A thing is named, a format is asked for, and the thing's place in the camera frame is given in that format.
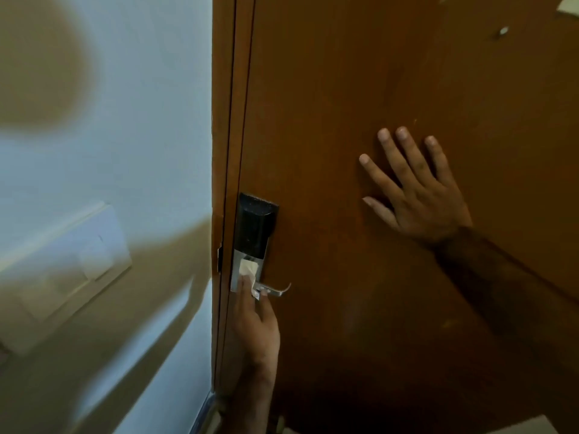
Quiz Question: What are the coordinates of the brown wooden door frame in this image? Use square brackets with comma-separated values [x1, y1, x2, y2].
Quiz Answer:
[211, 0, 257, 396]

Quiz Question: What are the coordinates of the white wall switch plate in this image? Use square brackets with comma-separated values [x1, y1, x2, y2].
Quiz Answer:
[0, 201, 133, 357]

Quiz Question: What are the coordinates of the silver lever door handle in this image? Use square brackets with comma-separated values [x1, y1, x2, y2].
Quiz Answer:
[253, 283, 292, 299]

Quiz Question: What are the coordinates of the person's right hand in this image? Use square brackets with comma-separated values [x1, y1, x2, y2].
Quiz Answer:
[359, 126, 474, 247]

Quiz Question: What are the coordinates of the person's left hand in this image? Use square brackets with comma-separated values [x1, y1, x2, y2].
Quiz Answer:
[230, 272, 281, 372]

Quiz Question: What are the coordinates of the person's right forearm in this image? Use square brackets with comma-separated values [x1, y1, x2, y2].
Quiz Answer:
[432, 225, 579, 405]

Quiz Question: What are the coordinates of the person's left forearm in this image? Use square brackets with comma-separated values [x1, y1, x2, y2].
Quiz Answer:
[225, 362, 277, 434]

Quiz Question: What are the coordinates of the black and silver door lock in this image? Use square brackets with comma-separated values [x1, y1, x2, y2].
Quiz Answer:
[230, 192, 279, 298]

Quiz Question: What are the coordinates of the white tissue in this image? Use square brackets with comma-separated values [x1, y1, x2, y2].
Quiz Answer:
[238, 259, 261, 301]

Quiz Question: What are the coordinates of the brown wooden door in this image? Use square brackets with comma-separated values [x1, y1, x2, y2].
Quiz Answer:
[216, 0, 579, 434]

